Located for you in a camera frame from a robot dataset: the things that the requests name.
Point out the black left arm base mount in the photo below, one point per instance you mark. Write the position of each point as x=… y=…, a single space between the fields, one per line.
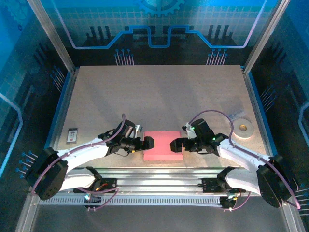
x=108 y=184

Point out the aluminium frame post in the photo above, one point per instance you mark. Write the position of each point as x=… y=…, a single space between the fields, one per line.
x=51 y=36
x=265 y=36

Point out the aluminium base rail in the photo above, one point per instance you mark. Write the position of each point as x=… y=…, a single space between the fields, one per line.
x=157 y=178

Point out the small black white card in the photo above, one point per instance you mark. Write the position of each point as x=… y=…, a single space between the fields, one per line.
x=72 y=135

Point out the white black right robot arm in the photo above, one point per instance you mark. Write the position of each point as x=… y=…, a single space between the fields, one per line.
x=241 y=154

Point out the black controller box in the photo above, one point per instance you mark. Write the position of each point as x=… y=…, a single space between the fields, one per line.
x=227 y=203
x=93 y=199

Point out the pink paper box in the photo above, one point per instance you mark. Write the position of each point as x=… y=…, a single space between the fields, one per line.
x=164 y=154

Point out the aluminium table side rail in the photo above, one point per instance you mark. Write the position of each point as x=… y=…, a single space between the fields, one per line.
x=253 y=96
x=65 y=106

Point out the black left controller box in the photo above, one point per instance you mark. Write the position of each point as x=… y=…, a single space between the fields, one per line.
x=93 y=199

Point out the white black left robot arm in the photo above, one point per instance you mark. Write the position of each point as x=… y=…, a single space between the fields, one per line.
x=82 y=152

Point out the clear labelled plastic bag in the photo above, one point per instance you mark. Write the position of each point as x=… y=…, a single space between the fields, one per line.
x=237 y=114

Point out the black right controller box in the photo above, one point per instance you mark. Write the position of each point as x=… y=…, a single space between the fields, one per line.
x=227 y=203

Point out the white tape roll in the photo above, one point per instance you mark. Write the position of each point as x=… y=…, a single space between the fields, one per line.
x=248 y=131

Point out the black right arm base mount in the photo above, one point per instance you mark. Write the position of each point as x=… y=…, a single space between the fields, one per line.
x=210 y=184

